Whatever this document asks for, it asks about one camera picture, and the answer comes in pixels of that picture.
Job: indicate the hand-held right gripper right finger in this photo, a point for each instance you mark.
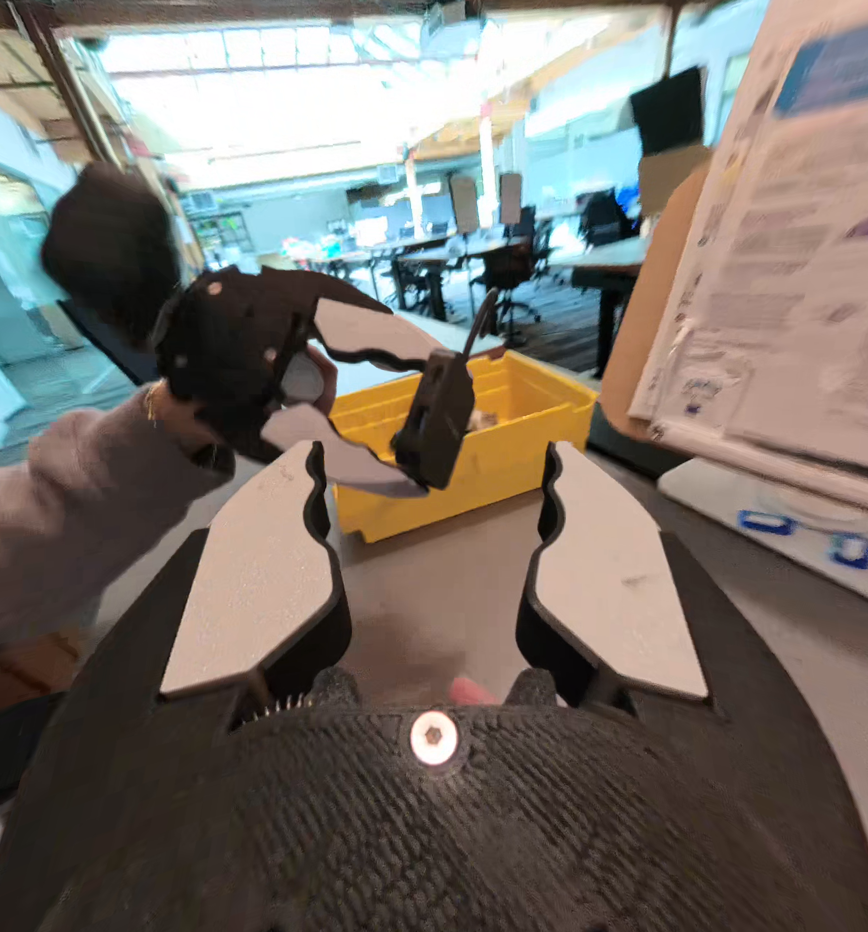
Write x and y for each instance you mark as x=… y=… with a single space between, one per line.
x=608 y=582

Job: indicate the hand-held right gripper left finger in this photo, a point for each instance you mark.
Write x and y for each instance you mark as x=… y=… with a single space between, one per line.
x=259 y=568

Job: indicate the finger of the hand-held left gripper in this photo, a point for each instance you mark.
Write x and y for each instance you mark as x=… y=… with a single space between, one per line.
x=361 y=466
x=375 y=331

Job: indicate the black usb hub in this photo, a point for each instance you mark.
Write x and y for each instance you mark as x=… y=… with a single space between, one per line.
x=437 y=419

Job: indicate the yellow plastic bin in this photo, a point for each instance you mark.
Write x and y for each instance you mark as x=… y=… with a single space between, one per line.
x=499 y=466

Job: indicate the person's left forearm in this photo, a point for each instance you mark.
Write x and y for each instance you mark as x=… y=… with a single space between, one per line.
x=77 y=510

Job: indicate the person's left hand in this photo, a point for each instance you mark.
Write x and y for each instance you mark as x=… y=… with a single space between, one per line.
x=186 y=422

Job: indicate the long office desk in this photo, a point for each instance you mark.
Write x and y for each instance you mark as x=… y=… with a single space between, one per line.
x=448 y=258

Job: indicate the black office chair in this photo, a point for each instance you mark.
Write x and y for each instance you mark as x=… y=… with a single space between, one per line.
x=510 y=273

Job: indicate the whiteboard on stand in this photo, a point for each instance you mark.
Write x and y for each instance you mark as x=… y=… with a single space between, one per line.
x=511 y=198
x=463 y=204

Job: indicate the white box with blue marks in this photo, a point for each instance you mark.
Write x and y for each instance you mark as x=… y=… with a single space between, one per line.
x=790 y=524

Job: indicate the brown wooden board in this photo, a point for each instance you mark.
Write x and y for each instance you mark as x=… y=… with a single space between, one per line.
x=656 y=291

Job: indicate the ceiling projector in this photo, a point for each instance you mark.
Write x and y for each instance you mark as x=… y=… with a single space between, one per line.
x=452 y=29

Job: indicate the black hanging monitor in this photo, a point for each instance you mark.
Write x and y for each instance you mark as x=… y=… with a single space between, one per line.
x=668 y=109

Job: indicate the white printed poster board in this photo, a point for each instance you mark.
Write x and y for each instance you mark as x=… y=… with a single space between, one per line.
x=790 y=255

